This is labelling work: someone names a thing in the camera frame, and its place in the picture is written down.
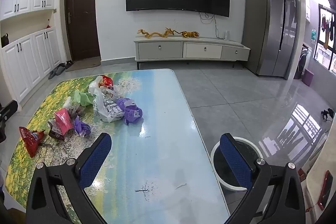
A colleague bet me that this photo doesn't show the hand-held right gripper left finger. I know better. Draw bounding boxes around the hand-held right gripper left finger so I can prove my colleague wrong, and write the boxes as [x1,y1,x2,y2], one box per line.
[26,133,112,224]

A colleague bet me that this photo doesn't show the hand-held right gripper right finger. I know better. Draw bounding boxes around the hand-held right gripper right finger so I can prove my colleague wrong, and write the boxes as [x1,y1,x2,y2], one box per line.
[220,133,306,224]

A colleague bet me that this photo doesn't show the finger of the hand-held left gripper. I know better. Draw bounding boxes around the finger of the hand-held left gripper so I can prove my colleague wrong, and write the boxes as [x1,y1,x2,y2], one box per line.
[0,101,22,121]

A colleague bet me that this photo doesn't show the white round trash bin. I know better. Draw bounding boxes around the white round trash bin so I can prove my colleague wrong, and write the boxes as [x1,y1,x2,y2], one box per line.
[210,136,261,191]

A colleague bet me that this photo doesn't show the red snack packet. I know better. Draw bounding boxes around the red snack packet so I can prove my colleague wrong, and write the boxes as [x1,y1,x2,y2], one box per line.
[19,126,46,158]

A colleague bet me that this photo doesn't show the small purple plastic bag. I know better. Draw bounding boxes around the small purple plastic bag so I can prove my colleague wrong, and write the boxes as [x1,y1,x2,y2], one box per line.
[74,115,91,138]

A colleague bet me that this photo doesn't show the dark brown wrapper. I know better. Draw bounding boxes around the dark brown wrapper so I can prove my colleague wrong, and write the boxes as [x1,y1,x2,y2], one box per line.
[48,120,67,141]

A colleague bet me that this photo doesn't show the pink snack packet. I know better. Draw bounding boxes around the pink snack packet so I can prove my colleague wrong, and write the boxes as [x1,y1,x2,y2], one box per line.
[54,108,74,135]

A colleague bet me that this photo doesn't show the large purple plastic bag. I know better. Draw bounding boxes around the large purple plastic bag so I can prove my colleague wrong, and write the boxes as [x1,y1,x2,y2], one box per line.
[116,98,143,125]

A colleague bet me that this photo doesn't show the green plastic bag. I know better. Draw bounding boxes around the green plastic bag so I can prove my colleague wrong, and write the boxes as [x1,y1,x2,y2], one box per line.
[74,90,95,107]

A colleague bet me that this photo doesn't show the white lower cabinet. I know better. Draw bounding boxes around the white lower cabinet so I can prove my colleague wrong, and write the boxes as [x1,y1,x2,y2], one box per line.
[0,28,62,106]

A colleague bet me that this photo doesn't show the white printed plastic bag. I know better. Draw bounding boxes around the white printed plastic bag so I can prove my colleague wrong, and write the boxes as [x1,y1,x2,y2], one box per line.
[89,76,124,123]

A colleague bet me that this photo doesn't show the clear plastic bag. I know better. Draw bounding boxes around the clear plastic bag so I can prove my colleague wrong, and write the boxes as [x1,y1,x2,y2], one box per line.
[63,96,80,115]

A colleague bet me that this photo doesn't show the red snack bag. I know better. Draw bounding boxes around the red snack bag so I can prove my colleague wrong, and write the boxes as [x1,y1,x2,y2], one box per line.
[98,75,114,88]

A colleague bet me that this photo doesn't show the white side table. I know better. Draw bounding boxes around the white side table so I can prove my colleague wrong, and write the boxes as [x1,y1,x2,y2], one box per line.
[299,132,336,224]

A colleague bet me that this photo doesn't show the brown doormat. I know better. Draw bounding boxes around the brown doormat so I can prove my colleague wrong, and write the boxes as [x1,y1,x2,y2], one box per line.
[65,57,101,72]

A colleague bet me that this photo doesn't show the red flat item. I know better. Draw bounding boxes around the red flat item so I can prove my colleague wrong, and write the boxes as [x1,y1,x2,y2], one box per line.
[317,170,333,211]

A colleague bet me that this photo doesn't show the black object on floor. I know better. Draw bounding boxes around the black object on floor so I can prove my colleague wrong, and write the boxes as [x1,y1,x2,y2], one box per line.
[321,108,335,122]

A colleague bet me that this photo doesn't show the purple stool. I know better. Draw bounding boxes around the purple stool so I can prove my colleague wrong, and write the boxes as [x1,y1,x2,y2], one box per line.
[302,69,315,87]

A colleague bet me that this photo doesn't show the dark brown door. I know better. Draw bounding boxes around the dark brown door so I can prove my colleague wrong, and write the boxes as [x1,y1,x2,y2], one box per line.
[64,0,101,61]

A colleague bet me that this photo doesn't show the washing machine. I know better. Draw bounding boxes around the washing machine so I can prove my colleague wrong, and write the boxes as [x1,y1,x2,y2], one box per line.
[294,46,312,80]

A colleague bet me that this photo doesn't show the white television stand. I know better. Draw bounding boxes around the white television stand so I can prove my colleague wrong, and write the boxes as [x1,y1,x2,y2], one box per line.
[134,35,251,69]

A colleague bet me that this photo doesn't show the golden tiger figurine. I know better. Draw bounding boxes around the golden tiger figurine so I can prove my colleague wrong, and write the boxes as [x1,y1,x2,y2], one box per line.
[175,30,200,39]

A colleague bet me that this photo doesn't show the grey refrigerator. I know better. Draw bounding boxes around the grey refrigerator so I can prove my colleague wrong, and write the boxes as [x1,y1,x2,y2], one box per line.
[241,0,298,80]

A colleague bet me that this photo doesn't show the golden dragon figurine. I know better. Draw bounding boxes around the golden dragon figurine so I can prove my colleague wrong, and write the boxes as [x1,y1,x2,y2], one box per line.
[138,28,175,39]

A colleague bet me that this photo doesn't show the hanging clothes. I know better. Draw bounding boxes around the hanging clothes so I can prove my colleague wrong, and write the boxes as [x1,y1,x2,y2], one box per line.
[320,13,336,50]

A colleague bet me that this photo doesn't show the black television cable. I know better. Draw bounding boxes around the black television cable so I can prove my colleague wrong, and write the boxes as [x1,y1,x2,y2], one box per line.
[198,11,220,38]

